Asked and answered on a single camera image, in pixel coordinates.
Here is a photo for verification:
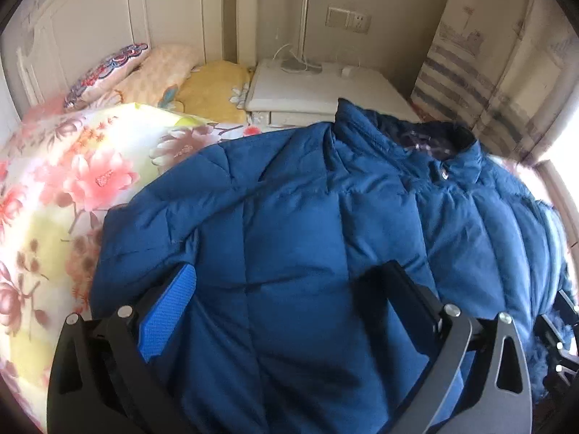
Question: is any blue puffer jacket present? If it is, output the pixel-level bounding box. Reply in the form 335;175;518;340
89;100;571;433

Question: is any floral bed quilt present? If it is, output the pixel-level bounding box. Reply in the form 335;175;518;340
0;99;264;430

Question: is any striped beige curtain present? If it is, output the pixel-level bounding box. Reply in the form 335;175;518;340
411;0;578;165

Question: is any peach patterned pillow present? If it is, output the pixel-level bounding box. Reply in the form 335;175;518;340
97;44;204;108

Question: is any yellow pillow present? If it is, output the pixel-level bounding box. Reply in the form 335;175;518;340
173;61;252;124

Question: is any blue red floral pillow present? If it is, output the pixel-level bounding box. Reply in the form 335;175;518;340
63;43;150;111

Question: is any white nightstand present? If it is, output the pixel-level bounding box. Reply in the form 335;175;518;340
244;59;420;127

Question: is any white headboard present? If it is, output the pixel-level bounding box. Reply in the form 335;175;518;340
1;0;256;116

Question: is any wall power socket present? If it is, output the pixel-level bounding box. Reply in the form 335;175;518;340
325;7;371;34

